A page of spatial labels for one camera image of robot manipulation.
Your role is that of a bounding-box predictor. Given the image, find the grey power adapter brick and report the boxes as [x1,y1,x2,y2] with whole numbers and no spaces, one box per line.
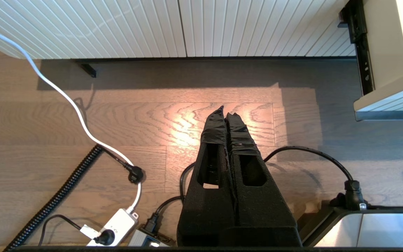
[128,227,174,247]

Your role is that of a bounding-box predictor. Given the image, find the thick white power cable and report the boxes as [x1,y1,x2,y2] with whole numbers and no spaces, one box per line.
[0,23,142,212]

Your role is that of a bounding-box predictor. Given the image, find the white fluted drawer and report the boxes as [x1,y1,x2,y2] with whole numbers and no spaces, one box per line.
[354,0,403,122]

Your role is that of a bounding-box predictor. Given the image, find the white plug in strip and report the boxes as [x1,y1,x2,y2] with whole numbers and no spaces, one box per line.
[80,223,101,239]

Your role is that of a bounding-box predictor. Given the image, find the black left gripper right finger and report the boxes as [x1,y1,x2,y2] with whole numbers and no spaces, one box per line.
[225,113,297,227]

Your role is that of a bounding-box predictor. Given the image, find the black furniture leg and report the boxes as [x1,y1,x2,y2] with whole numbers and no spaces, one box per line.
[77,62,98,78]

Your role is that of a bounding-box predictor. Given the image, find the silver black robot base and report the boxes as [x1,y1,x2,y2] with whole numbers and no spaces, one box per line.
[298,205,403,247]

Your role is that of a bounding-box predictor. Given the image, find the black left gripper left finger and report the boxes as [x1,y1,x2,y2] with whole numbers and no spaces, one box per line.
[177,106,238,245]

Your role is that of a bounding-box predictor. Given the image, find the black spiral cable with plug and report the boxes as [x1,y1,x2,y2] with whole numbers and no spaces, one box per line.
[2,143,146,251]

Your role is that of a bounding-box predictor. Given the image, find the black plug with thin cable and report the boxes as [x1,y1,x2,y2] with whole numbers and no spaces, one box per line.
[38,214,116,246]

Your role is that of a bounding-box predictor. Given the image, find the white power strip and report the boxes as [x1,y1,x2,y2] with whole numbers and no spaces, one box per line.
[84,208,140,247]

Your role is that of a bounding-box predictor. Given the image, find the white sideboard cabinet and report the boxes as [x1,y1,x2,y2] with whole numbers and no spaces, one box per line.
[0,0,358,60]

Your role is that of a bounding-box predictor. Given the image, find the smooth black power cable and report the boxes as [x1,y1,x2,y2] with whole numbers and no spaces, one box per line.
[146,145,367,233]

